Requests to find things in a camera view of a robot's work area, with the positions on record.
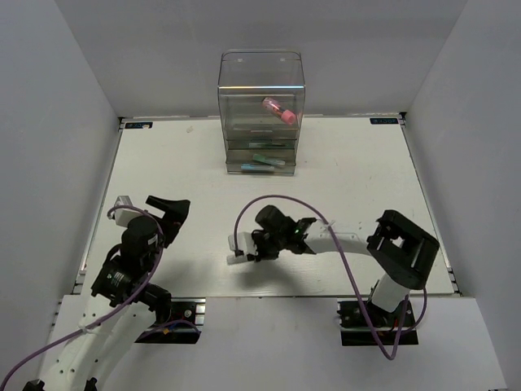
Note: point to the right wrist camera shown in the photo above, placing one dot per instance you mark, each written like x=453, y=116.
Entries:
x=242, y=244

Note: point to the orange highlighter marker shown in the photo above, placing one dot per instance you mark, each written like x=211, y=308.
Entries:
x=234, y=259

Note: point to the clear plastic drawer organizer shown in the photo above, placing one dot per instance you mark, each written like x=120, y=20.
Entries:
x=246, y=77

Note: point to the green highlighter marker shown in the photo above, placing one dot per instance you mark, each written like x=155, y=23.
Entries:
x=266, y=160

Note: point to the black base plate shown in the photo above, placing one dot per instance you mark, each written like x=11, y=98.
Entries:
x=182, y=325
x=355, y=332

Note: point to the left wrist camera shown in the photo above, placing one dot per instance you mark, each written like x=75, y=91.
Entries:
x=121, y=214

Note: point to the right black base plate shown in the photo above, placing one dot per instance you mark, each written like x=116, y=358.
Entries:
x=355, y=332

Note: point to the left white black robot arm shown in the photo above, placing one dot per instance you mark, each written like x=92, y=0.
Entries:
x=123, y=302

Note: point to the right blue table sticker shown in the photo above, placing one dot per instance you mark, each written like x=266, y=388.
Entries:
x=384, y=121

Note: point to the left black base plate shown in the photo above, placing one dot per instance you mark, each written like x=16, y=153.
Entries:
x=182, y=325

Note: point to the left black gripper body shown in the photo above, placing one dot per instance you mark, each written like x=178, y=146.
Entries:
x=169, y=230

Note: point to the left blue table sticker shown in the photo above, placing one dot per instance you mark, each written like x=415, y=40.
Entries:
x=138, y=125

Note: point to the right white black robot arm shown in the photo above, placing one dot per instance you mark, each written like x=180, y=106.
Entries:
x=404, y=250

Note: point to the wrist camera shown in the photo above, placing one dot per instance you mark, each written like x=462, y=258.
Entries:
x=242, y=244
x=121, y=214

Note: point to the blue highlighter marker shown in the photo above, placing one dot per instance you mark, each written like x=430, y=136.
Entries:
x=257, y=168

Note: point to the blue table sticker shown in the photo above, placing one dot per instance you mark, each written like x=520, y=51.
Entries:
x=384, y=121
x=138, y=125

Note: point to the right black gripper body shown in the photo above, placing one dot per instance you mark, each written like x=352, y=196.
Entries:
x=269, y=245

